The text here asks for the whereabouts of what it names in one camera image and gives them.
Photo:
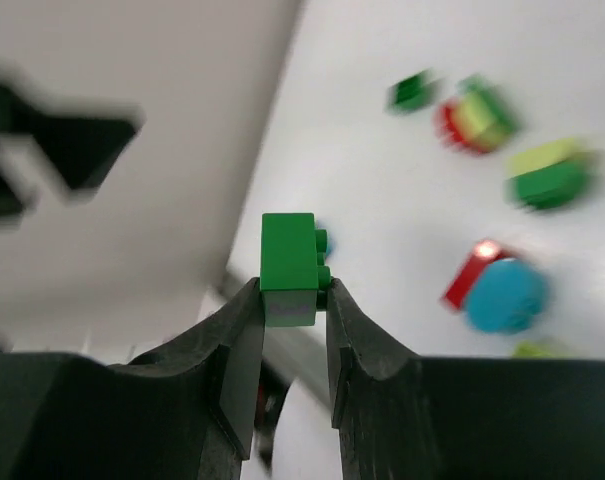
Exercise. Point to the dark green small lego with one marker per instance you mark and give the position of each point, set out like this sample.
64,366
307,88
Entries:
294,277

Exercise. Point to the dark green curved lego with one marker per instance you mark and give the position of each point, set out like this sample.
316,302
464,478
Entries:
556,185

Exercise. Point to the dark green square lego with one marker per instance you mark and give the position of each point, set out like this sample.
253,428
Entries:
413,93

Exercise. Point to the aluminium table rail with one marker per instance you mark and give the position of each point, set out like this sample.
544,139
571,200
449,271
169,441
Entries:
292,352

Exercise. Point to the lime square lego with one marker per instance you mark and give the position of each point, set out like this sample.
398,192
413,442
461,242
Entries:
541,349

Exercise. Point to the red rectangular lego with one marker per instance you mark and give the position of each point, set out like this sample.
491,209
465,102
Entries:
483,253

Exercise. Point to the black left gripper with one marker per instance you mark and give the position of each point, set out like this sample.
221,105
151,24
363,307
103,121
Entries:
82,147

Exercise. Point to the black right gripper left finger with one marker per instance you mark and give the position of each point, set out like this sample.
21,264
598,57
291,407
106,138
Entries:
182,410

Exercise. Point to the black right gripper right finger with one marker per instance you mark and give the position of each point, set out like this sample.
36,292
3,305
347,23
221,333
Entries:
400,415

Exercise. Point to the blue oval lego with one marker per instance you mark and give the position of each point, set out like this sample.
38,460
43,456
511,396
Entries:
507,297

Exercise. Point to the blue top lego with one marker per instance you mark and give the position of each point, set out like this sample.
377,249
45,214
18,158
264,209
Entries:
330,244

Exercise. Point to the lime curved lego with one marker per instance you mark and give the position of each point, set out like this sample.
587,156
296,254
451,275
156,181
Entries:
544,155

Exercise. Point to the red half-round lego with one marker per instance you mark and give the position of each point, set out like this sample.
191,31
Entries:
450,134

